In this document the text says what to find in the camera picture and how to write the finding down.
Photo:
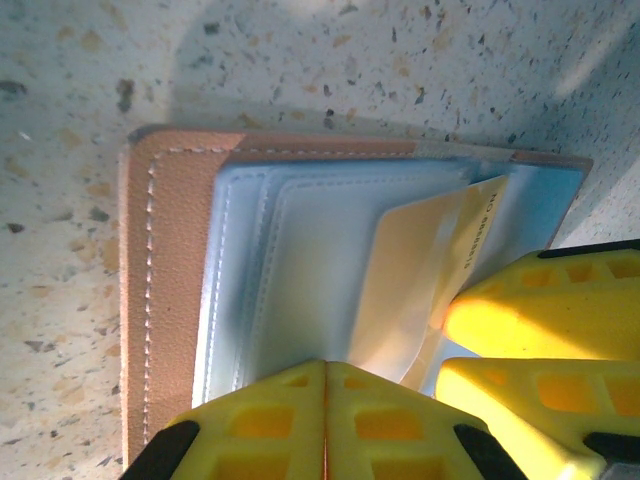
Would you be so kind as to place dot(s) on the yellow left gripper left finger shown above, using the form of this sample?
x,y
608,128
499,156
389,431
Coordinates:
x,y
260,430

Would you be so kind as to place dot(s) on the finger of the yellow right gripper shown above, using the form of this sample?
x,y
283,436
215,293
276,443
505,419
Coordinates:
x,y
540,315
510,400

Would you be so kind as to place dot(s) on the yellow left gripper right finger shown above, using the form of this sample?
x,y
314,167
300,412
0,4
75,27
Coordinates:
x,y
395,435

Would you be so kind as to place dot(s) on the gold plastic card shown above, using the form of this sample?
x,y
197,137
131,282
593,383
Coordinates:
x,y
425,240

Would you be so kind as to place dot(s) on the tan leather card holder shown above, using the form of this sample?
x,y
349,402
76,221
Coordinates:
x,y
175,250

